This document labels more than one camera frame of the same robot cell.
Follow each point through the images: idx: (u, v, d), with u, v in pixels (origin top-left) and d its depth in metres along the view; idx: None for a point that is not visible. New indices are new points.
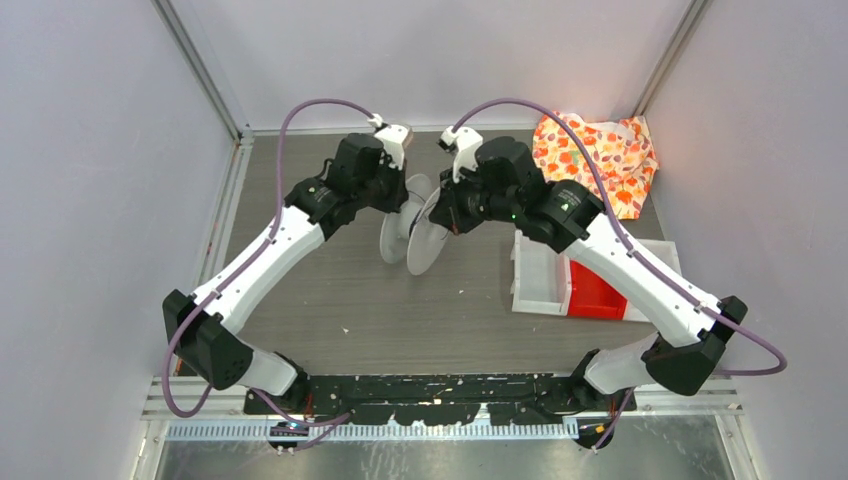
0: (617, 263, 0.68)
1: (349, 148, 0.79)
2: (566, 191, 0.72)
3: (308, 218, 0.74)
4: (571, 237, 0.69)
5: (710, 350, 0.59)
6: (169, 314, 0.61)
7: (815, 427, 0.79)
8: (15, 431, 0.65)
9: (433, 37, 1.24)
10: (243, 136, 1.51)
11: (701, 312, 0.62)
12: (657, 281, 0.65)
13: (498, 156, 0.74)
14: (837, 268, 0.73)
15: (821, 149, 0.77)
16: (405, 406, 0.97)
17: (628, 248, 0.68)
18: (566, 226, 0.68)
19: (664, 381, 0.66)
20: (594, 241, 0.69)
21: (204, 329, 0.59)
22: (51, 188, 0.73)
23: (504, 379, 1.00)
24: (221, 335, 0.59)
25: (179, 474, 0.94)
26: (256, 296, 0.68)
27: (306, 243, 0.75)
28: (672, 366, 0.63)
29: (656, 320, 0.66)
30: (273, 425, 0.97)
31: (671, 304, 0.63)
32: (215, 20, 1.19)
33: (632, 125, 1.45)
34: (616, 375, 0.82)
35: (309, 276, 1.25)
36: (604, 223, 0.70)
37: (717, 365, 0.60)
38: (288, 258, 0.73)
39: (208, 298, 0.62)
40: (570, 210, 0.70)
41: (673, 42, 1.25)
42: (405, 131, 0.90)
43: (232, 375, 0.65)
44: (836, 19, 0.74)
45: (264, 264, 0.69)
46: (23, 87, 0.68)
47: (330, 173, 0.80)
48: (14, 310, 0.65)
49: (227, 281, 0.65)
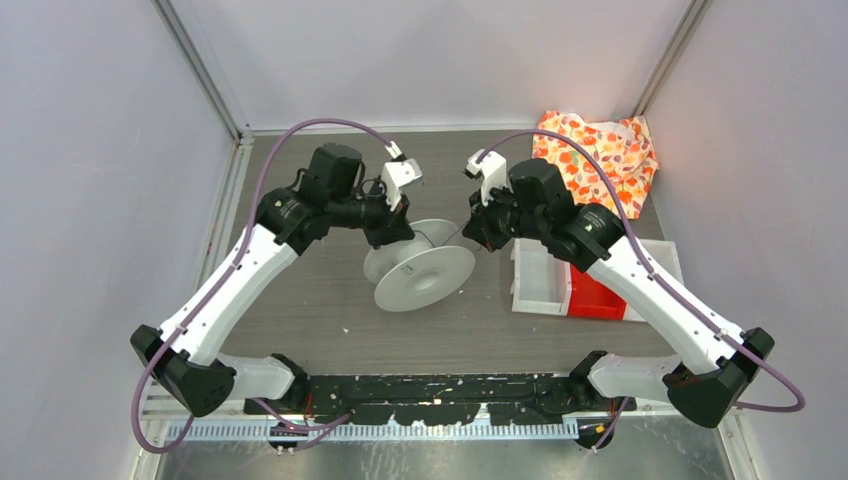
0: (636, 285, 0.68)
1: (322, 158, 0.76)
2: (591, 213, 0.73)
3: (274, 239, 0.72)
4: (592, 255, 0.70)
5: (728, 378, 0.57)
6: (138, 350, 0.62)
7: (815, 427, 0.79)
8: (16, 430, 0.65)
9: (433, 37, 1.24)
10: (243, 136, 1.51)
11: (721, 340, 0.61)
12: (677, 305, 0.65)
13: (528, 177, 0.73)
14: (837, 268, 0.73)
15: (822, 149, 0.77)
16: (405, 406, 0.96)
17: (648, 270, 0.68)
18: (587, 245, 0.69)
19: (686, 409, 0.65)
20: (615, 261, 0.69)
21: (172, 366, 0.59)
22: (52, 186, 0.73)
23: (504, 378, 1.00)
24: (189, 370, 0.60)
25: (179, 474, 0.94)
26: (226, 327, 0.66)
27: (275, 265, 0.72)
28: (690, 393, 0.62)
29: (677, 345, 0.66)
30: (273, 425, 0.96)
31: (691, 330, 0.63)
32: (215, 19, 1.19)
33: (632, 125, 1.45)
34: (625, 382, 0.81)
35: (309, 276, 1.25)
36: (625, 247, 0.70)
37: (734, 395, 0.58)
38: (260, 280, 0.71)
39: (172, 336, 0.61)
40: (593, 231, 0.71)
41: (672, 43, 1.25)
42: (412, 174, 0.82)
43: (211, 403, 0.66)
44: (836, 18, 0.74)
45: (229, 290, 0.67)
46: (23, 86, 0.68)
47: (303, 185, 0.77)
48: (14, 310, 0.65)
49: (192, 315, 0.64)
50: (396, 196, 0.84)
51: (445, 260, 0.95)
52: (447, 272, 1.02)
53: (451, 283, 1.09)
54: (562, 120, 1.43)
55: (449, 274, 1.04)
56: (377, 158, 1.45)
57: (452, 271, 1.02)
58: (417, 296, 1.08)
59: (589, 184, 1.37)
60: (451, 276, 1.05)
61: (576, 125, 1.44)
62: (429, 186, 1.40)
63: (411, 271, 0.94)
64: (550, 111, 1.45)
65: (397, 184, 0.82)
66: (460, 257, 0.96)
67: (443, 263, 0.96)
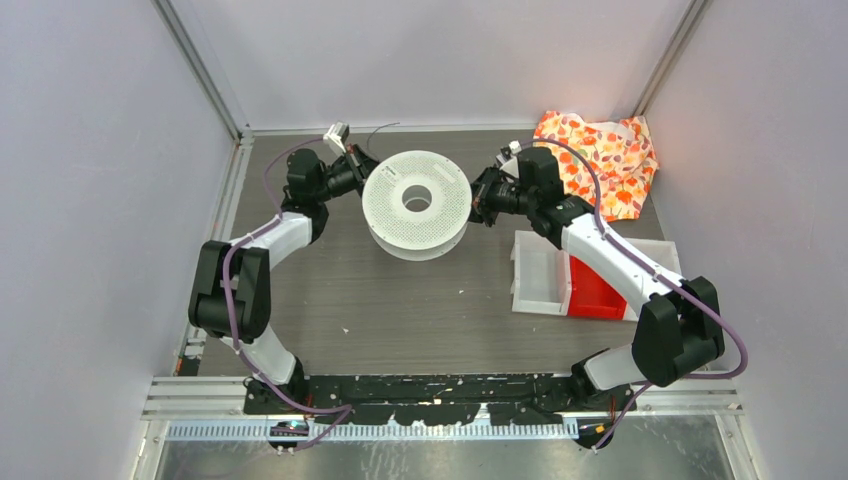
0: (591, 244, 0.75)
1: (292, 177, 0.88)
2: (569, 200, 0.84)
3: (298, 215, 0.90)
4: (559, 226, 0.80)
5: (659, 307, 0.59)
6: (209, 255, 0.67)
7: (816, 428, 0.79)
8: (14, 432, 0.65)
9: (434, 38, 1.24)
10: (243, 136, 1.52)
11: (657, 280, 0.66)
12: (622, 257, 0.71)
13: (530, 159, 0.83)
14: (838, 267, 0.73)
15: (822, 150, 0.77)
16: (405, 406, 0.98)
17: (601, 231, 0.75)
18: (555, 220, 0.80)
19: (645, 365, 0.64)
20: (576, 228, 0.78)
21: (249, 258, 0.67)
22: (52, 188, 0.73)
23: (503, 378, 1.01)
24: (267, 264, 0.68)
25: (179, 473, 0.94)
26: (274, 255, 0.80)
27: (299, 232, 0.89)
28: (641, 338, 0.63)
29: (626, 293, 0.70)
30: (273, 425, 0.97)
31: (631, 274, 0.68)
32: (215, 20, 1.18)
33: (632, 125, 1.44)
34: (612, 368, 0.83)
35: (311, 276, 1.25)
36: (588, 221, 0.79)
37: (666, 325, 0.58)
38: (293, 236, 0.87)
39: (246, 237, 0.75)
40: (562, 211, 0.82)
41: (671, 46, 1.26)
42: (340, 126, 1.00)
43: (261, 327, 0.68)
44: (837, 19, 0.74)
45: (276, 229, 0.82)
46: (23, 89, 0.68)
47: (294, 194, 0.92)
48: (17, 309, 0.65)
49: (259, 232, 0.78)
50: (341, 143, 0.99)
51: (424, 167, 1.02)
52: (430, 184, 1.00)
53: (450, 205, 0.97)
54: (562, 120, 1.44)
55: (436, 188, 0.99)
56: (377, 157, 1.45)
57: (437, 182, 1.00)
58: (406, 218, 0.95)
59: (588, 184, 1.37)
60: (441, 192, 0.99)
61: (576, 125, 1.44)
62: None
63: (391, 175, 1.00)
64: (550, 111, 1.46)
65: (336, 135, 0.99)
66: (431, 168, 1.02)
67: (424, 171, 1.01)
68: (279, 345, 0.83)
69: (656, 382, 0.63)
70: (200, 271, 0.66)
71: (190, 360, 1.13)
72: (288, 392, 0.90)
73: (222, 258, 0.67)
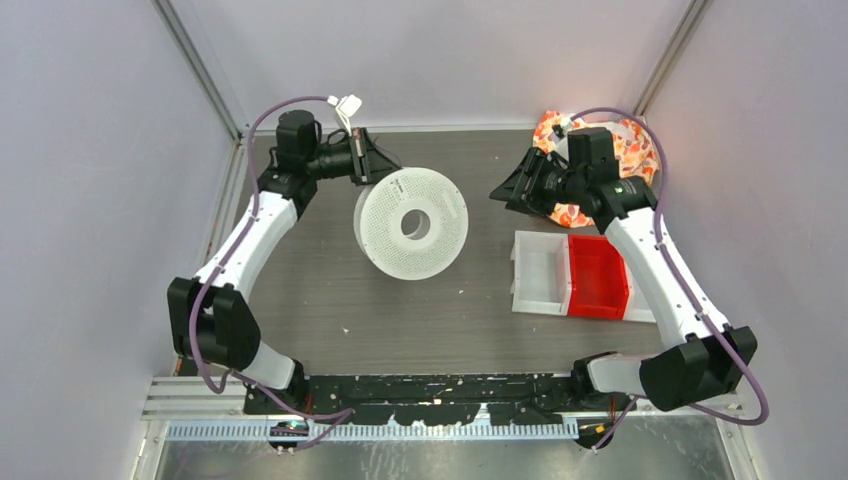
0: (641, 249, 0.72)
1: (284, 132, 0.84)
2: (626, 182, 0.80)
3: (282, 196, 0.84)
4: (611, 212, 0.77)
5: (690, 351, 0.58)
6: (177, 301, 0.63)
7: (816, 429, 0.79)
8: (14, 432, 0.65)
9: (434, 38, 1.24)
10: (243, 136, 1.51)
11: (699, 319, 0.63)
12: (672, 278, 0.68)
13: (581, 135, 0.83)
14: (836, 268, 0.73)
15: (821, 151, 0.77)
16: (405, 406, 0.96)
17: (657, 241, 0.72)
18: (609, 200, 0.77)
19: (652, 386, 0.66)
20: (629, 223, 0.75)
21: (220, 301, 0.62)
22: (52, 190, 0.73)
23: (504, 378, 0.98)
24: (239, 303, 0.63)
25: (179, 473, 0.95)
26: (251, 273, 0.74)
27: (282, 222, 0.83)
28: (660, 368, 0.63)
29: (659, 315, 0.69)
30: (273, 425, 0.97)
31: (674, 302, 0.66)
32: (215, 20, 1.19)
33: (632, 125, 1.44)
34: (615, 374, 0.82)
35: (312, 276, 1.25)
36: (647, 217, 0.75)
37: (693, 370, 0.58)
38: (275, 231, 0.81)
39: (214, 273, 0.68)
40: (621, 194, 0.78)
41: (671, 46, 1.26)
42: (350, 98, 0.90)
43: (247, 354, 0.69)
44: (836, 19, 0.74)
45: (253, 237, 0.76)
46: (24, 89, 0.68)
47: (280, 158, 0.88)
48: (17, 308, 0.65)
49: (227, 256, 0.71)
50: (347, 121, 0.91)
51: (434, 192, 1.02)
52: (433, 213, 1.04)
53: (446, 240, 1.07)
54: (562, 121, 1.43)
55: (438, 218, 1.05)
56: None
57: (442, 213, 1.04)
58: (400, 244, 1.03)
59: None
60: (441, 224, 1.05)
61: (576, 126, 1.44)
62: None
63: (400, 195, 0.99)
64: (550, 111, 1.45)
65: (345, 110, 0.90)
66: (435, 186, 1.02)
67: (432, 196, 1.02)
68: (272, 354, 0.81)
69: (654, 401, 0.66)
70: (176, 316, 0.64)
71: (189, 360, 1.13)
72: (285, 393, 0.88)
73: (191, 302, 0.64)
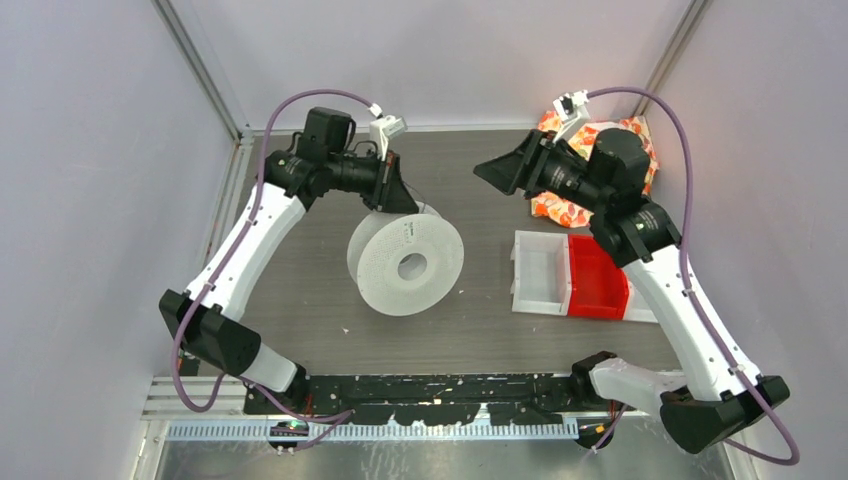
0: (667, 295, 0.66)
1: (314, 115, 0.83)
2: (647, 212, 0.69)
3: (285, 193, 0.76)
4: (633, 253, 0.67)
5: (726, 411, 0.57)
6: (167, 313, 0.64)
7: (815, 429, 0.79)
8: (14, 432, 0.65)
9: (433, 37, 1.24)
10: (243, 136, 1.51)
11: (734, 374, 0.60)
12: (702, 327, 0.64)
13: (614, 155, 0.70)
14: (836, 268, 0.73)
15: (821, 151, 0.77)
16: (405, 406, 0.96)
17: (685, 286, 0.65)
18: (634, 245, 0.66)
19: (674, 430, 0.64)
20: (655, 267, 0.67)
21: (208, 322, 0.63)
22: (52, 188, 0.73)
23: (503, 378, 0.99)
24: (227, 323, 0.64)
25: (179, 474, 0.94)
26: (247, 283, 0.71)
27: (286, 220, 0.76)
28: (683, 414, 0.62)
29: (684, 363, 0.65)
30: (273, 425, 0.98)
31: (706, 357, 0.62)
32: (214, 20, 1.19)
33: (633, 125, 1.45)
34: (625, 389, 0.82)
35: (312, 276, 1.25)
36: (672, 254, 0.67)
37: (728, 428, 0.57)
38: (275, 235, 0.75)
39: (203, 292, 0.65)
40: (643, 231, 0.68)
41: (671, 47, 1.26)
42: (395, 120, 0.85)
43: (243, 361, 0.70)
44: (836, 19, 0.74)
45: (247, 245, 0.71)
46: (24, 87, 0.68)
47: (302, 143, 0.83)
48: (16, 308, 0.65)
49: (217, 272, 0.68)
50: (385, 145, 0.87)
51: (438, 242, 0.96)
52: (432, 259, 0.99)
53: (439, 283, 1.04)
54: None
55: (434, 265, 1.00)
56: None
57: (439, 263, 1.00)
58: (392, 282, 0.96)
59: None
60: (436, 268, 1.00)
61: None
62: (429, 186, 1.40)
63: (409, 236, 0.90)
64: (550, 111, 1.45)
65: (386, 132, 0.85)
66: (440, 238, 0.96)
67: (436, 248, 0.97)
68: (273, 356, 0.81)
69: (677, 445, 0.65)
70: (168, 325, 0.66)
71: (189, 360, 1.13)
72: (285, 396, 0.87)
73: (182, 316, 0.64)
